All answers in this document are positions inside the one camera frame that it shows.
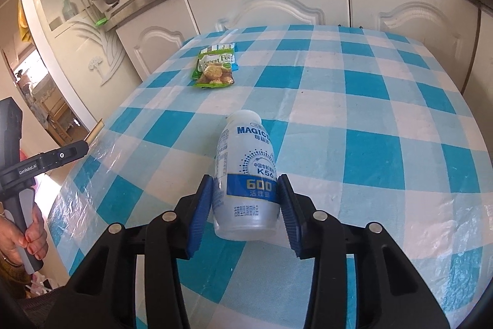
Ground white plastic drink bottle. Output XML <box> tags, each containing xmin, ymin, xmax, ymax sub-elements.
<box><xmin>213</xmin><ymin>110</ymin><xmax>281</xmax><ymax>242</ymax></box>

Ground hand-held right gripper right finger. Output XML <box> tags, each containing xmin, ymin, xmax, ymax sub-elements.
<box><xmin>277</xmin><ymin>174</ymin><xmax>451</xmax><ymax>329</ymax></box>

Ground blue white checkered tablecloth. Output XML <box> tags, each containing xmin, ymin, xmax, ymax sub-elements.
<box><xmin>50</xmin><ymin>24</ymin><xmax>493</xmax><ymax>329</ymax></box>

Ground green snack packet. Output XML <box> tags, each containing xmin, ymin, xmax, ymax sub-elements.
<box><xmin>191</xmin><ymin>48</ymin><xmax>235</xmax><ymax>88</ymax></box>

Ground person's left hand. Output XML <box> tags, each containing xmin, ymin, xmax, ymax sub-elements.
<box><xmin>0</xmin><ymin>204</ymin><xmax>51</xmax><ymax>268</ymax></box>

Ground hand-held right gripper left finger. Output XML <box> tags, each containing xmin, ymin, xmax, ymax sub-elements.
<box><xmin>42</xmin><ymin>175</ymin><xmax>214</xmax><ymax>329</ymax></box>

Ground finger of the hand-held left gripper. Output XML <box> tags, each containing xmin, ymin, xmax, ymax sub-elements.
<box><xmin>36</xmin><ymin>139</ymin><xmax>90</xmax><ymax>171</ymax></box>

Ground frosted glass door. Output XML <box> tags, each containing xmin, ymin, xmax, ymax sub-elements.
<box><xmin>27</xmin><ymin>0</ymin><xmax>140</xmax><ymax>123</ymax></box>

